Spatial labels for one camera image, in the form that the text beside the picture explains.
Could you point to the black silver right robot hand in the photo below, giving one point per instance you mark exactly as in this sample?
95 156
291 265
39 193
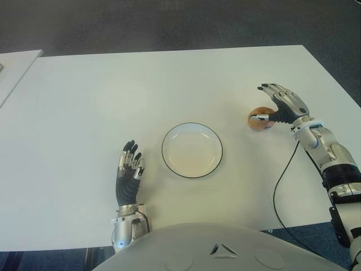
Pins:
290 104

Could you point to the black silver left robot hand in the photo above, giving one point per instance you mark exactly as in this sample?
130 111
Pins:
127 186

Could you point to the reddish yellow apple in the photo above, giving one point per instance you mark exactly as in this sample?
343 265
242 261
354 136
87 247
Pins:
258 124

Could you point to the silver left robot forearm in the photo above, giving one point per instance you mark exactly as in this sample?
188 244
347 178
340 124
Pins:
124 228

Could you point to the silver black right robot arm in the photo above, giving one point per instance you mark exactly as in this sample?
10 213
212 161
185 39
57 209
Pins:
335 158

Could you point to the white plate with black rim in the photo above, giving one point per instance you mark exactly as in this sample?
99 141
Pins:
191 152

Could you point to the grey robot torso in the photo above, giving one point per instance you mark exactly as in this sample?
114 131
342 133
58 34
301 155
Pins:
220 254

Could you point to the white side table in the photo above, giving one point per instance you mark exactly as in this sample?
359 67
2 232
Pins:
17 70

